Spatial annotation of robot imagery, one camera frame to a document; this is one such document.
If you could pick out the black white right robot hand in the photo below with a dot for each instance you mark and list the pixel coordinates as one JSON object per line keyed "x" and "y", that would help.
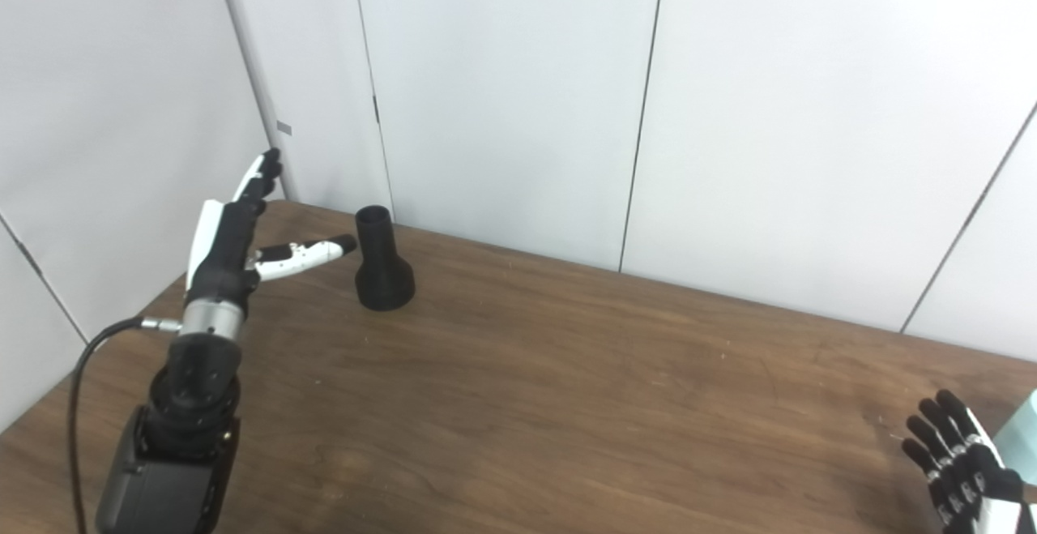
{"x": 972, "y": 485}

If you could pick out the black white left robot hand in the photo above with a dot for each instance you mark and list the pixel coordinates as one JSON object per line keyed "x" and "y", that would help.
{"x": 223, "y": 250}

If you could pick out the black flared nozzle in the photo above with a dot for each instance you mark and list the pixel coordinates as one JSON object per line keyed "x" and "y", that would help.
{"x": 382, "y": 275}

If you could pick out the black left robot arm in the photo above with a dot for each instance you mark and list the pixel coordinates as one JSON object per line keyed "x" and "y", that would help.
{"x": 182, "y": 437}

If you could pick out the white corner post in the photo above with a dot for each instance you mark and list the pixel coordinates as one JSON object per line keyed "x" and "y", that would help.
{"x": 255, "y": 72}

